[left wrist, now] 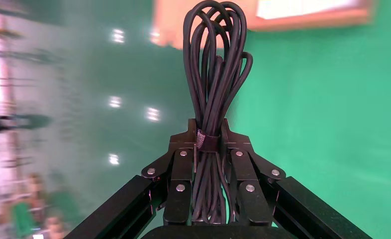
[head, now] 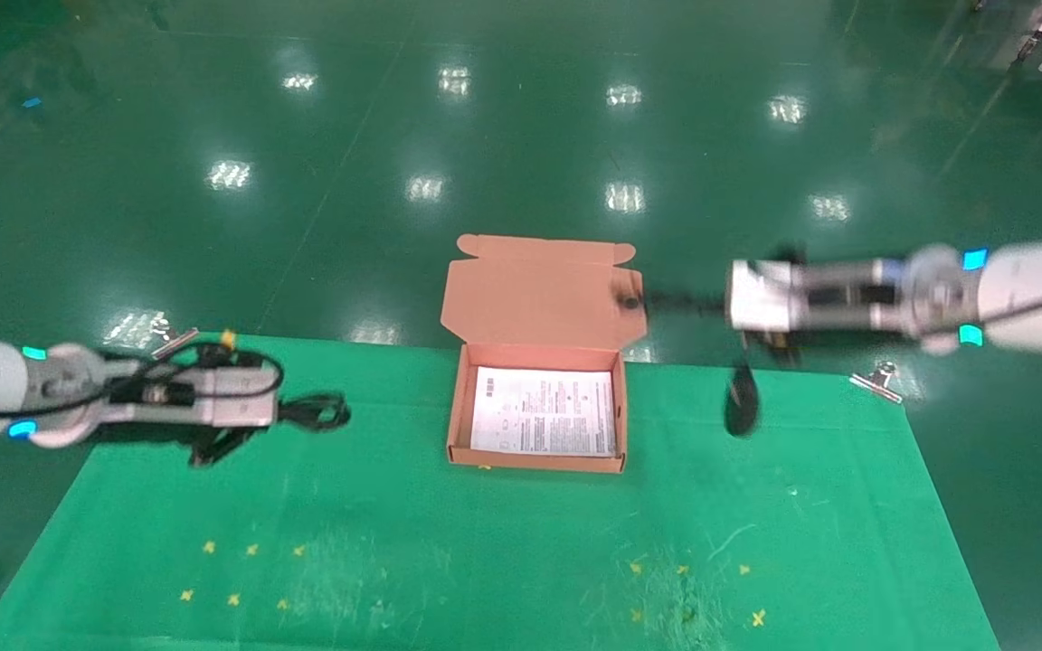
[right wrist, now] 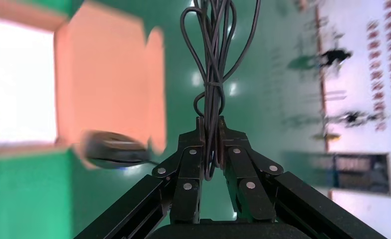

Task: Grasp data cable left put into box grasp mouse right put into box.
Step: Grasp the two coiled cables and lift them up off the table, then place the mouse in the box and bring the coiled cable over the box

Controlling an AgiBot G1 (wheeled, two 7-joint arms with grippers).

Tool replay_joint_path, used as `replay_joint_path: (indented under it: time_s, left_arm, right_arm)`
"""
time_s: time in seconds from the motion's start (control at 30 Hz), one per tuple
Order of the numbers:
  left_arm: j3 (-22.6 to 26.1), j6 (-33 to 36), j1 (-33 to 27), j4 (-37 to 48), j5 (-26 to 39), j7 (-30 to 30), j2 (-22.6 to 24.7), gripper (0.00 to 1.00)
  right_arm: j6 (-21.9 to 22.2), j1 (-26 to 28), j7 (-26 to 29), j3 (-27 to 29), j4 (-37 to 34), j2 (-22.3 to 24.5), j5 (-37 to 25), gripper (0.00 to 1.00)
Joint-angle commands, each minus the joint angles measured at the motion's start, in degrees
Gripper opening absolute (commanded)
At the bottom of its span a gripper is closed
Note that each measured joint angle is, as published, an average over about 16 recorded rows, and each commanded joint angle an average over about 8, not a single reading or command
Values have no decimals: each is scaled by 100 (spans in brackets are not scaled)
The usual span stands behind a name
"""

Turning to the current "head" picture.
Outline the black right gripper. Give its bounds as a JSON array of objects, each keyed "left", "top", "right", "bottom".
[{"left": 742, "top": 241, "right": 900, "bottom": 365}]

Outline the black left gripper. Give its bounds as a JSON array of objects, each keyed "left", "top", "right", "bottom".
[{"left": 91, "top": 420, "right": 261, "bottom": 469}]

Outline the black data cable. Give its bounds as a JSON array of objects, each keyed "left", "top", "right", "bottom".
[{"left": 276, "top": 391, "right": 353, "bottom": 436}]

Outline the black wired computer mouse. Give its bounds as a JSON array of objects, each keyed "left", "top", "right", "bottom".
[{"left": 615, "top": 286, "right": 763, "bottom": 439}]

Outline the orange cardboard box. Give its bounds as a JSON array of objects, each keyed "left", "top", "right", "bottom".
[{"left": 440, "top": 233, "right": 646, "bottom": 476}]

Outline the silver binder clip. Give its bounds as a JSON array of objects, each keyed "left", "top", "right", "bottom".
[
  {"left": 151, "top": 316, "right": 202, "bottom": 362},
  {"left": 848, "top": 359, "right": 905, "bottom": 404}
]

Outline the white printed instruction sheet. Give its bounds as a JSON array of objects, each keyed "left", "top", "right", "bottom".
[{"left": 469, "top": 364, "right": 620, "bottom": 457}]

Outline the green table mat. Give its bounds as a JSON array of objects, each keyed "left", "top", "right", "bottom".
[{"left": 0, "top": 330, "right": 1003, "bottom": 651}]

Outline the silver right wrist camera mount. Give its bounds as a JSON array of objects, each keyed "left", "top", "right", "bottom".
[{"left": 726, "top": 259, "right": 907, "bottom": 335}]

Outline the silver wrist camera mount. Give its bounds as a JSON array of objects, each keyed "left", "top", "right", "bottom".
[
  {"left": 108, "top": 362, "right": 280, "bottom": 429},
  {"left": 726, "top": 259, "right": 907, "bottom": 335}
]

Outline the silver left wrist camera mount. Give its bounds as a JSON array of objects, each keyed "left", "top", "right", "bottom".
[{"left": 108, "top": 362, "right": 280, "bottom": 429}]

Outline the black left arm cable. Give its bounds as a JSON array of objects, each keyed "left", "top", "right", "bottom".
[{"left": 105, "top": 333, "right": 286, "bottom": 404}]

